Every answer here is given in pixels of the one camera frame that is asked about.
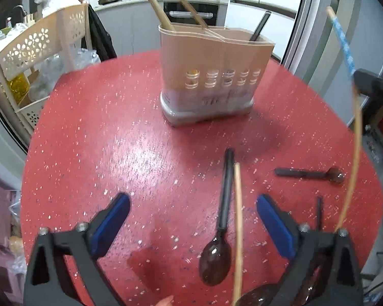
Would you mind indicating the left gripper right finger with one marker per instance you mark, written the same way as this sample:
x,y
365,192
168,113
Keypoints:
x,y
323,268

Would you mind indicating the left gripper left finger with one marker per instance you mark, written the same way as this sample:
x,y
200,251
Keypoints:
x,y
48,281

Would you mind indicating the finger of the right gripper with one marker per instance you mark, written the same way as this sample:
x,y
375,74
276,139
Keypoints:
x,y
369,84

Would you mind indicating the small brown spoon black handle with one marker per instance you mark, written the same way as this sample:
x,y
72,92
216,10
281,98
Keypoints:
x,y
333,174

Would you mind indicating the plain wooden chopstick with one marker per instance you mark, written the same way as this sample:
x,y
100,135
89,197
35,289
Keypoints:
x,y
238,265

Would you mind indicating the black utensil handle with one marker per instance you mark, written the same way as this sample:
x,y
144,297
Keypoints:
x,y
319,211

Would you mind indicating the brown spoon grey handle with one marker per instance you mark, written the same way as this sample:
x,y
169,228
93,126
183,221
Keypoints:
x,y
257,296

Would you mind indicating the left hand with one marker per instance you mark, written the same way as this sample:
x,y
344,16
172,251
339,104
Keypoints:
x,y
167,301

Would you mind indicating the black utensil in holder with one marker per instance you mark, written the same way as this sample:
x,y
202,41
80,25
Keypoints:
x,y
256,34

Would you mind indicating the white refrigerator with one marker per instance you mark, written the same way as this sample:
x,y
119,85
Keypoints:
x,y
246,14

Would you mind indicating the beige utensil holder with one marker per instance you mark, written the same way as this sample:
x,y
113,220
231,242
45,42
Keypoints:
x,y
209,73

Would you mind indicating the wooden chopstick in holder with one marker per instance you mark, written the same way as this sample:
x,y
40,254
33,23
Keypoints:
x,y
164,20
194,13

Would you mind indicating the beige perforated storage rack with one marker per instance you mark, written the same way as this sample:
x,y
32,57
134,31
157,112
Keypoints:
x,y
55,33

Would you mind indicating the black hanging cloth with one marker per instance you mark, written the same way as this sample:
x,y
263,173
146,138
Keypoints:
x,y
96,35

